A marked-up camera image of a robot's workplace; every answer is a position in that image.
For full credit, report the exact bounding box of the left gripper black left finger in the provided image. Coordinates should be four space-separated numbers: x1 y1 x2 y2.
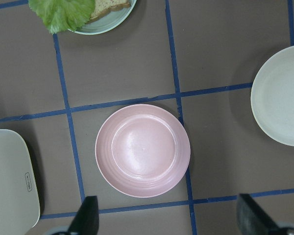
67 196 99 235

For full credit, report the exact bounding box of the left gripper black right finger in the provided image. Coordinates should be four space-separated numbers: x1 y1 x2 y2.
236 193 294 235

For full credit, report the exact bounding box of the pink plate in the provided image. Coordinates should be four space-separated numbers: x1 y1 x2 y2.
95 104 191 198

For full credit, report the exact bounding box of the cream white toaster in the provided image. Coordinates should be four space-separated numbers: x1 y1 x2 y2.
0 129 41 235

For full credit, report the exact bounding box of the pale green bowl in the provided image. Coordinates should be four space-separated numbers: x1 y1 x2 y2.
250 46 294 146

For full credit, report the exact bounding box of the green plate with food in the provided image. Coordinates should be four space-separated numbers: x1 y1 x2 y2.
70 0 137 35

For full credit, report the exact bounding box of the green lettuce leaf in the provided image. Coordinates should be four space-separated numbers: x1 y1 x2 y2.
28 0 95 34

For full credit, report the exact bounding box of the bread slice on plate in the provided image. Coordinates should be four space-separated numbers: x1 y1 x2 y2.
88 0 131 23

